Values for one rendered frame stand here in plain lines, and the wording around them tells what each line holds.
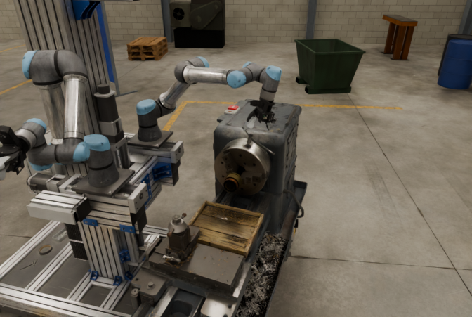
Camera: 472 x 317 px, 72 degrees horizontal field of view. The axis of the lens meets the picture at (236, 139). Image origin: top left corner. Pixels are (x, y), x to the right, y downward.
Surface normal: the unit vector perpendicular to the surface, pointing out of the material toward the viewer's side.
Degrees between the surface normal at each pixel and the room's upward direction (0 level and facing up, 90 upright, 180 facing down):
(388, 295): 0
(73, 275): 0
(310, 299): 0
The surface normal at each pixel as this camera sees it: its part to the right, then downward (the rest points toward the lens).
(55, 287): 0.00, -0.89
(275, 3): -0.11, 0.45
